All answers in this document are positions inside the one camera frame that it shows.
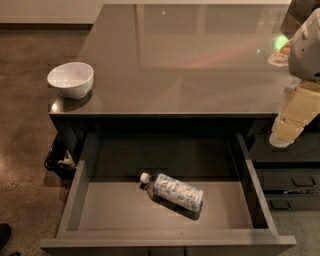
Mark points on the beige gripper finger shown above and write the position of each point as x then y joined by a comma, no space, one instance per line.
280,57
298,107

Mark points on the clear blue-labelled plastic bottle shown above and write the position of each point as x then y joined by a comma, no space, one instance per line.
173,190

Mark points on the black waste bin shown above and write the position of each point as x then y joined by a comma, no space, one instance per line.
59,159

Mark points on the black shoe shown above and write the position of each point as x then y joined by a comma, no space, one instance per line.
5,233

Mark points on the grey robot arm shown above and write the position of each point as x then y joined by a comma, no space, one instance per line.
304,58

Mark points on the grey kitchen counter cabinet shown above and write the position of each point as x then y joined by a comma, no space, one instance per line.
184,61

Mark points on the white ceramic bowl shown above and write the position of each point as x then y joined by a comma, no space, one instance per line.
72,80

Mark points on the open grey top drawer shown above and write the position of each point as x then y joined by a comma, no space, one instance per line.
110,213

